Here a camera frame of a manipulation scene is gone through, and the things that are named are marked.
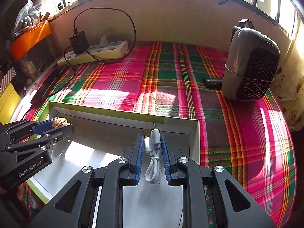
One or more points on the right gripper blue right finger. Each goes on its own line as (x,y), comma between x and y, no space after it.
(169,160)

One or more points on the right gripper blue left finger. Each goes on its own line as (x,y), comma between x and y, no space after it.
(136,160)

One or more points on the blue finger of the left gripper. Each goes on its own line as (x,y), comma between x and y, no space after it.
(57,134)
(41,127)

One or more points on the brown walnut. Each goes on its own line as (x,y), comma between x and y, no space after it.
(59,122)

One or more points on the yellow box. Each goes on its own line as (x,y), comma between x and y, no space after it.
(9,101)

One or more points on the white green cardboard box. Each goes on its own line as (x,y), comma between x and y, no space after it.
(101,136)

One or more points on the pink green plaid blanket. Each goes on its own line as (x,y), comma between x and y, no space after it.
(250,139)

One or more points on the orange box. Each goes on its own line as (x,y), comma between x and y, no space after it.
(29,39)

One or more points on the black power adapter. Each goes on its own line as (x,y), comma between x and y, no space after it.
(79,42)

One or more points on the black cylinder beside heater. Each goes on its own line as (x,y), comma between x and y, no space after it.
(212,83)

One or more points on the white power strip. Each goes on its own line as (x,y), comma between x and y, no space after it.
(115,50)

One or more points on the plastic bag clutter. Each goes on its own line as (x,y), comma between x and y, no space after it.
(30,15)

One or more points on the grey black mesh heater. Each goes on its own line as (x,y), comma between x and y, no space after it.
(252,63)

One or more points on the cream spotted curtain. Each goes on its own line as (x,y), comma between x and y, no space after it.
(287,86)

